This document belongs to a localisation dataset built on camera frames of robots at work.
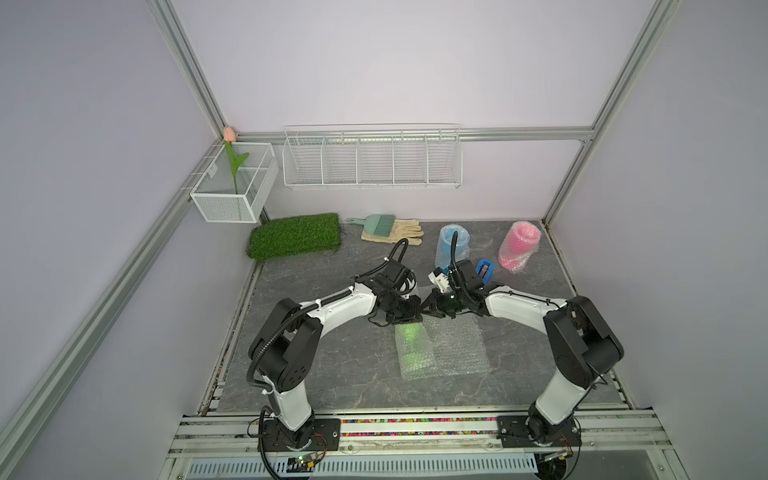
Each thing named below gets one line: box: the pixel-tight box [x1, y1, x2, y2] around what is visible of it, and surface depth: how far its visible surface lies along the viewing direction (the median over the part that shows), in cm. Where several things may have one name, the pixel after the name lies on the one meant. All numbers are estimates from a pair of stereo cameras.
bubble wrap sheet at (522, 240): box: [498, 220, 541, 274], surface depth 98 cm
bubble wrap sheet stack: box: [394, 314, 491, 380], surface depth 87 cm
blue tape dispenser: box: [476, 258, 495, 285], surface depth 103 cm
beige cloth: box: [360, 218, 424, 246], surface depth 119 cm
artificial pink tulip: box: [223, 127, 250, 194], surface depth 92 cm
